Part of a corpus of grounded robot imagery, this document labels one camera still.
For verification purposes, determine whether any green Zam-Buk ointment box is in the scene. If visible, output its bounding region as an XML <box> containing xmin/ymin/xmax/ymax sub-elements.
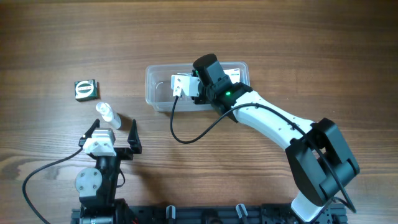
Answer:
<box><xmin>75</xmin><ymin>79</ymin><xmax>99</xmax><ymax>101</ymax></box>

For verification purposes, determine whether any left black cable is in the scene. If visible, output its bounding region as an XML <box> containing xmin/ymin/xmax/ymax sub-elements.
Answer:
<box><xmin>22</xmin><ymin>136</ymin><xmax>86</xmax><ymax>224</ymax></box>

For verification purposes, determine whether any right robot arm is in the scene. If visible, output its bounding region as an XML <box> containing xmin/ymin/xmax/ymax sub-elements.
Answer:
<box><xmin>193</xmin><ymin>54</ymin><xmax>360</xmax><ymax>222</ymax></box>

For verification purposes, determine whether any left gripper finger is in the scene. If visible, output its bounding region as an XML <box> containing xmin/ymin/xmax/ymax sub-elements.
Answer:
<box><xmin>83</xmin><ymin>119</ymin><xmax>100</xmax><ymax>138</ymax></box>
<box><xmin>127</xmin><ymin>119</ymin><xmax>142</xmax><ymax>154</ymax></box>

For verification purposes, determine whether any white plaster box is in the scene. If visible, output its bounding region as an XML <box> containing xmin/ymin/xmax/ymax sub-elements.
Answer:
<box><xmin>224</xmin><ymin>68</ymin><xmax>241</xmax><ymax>83</ymax></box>

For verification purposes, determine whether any clear plastic container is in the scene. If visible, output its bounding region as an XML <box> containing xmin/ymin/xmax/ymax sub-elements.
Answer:
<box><xmin>146</xmin><ymin>62</ymin><xmax>250</xmax><ymax>112</ymax></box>

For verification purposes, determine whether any right black cable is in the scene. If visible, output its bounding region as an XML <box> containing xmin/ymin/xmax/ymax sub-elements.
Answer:
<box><xmin>169</xmin><ymin>95</ymin><xmax>357</xmax><ymax>214</ymax></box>

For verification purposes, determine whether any black cable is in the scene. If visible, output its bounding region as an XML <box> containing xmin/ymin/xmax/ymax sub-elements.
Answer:
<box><xmin>22</xmin><ymin>136</ymin><xmax>86</xmax><ymax>224</ymax></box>
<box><xmin>169</xmin><ymin>95</ymin><xmax>357</xmax><ymax>214</ymax></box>

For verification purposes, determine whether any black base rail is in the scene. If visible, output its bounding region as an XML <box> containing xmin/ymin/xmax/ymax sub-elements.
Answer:
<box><xmin>70</xmin><ymin>203</ymin><xmax>348</xmax><ymax>224</ymax></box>

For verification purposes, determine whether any white spray bottle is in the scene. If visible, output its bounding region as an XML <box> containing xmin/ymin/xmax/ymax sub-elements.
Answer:
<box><xmin>96</xmin><ymin>102</ymin><xmax>122</xmax><ymax>129</ymax></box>

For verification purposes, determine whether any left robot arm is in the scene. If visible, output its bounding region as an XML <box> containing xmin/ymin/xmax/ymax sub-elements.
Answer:
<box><xmin>71</xmin><ymin>119</ymin><xmax>142</xmax><ymax>224</ymax></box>

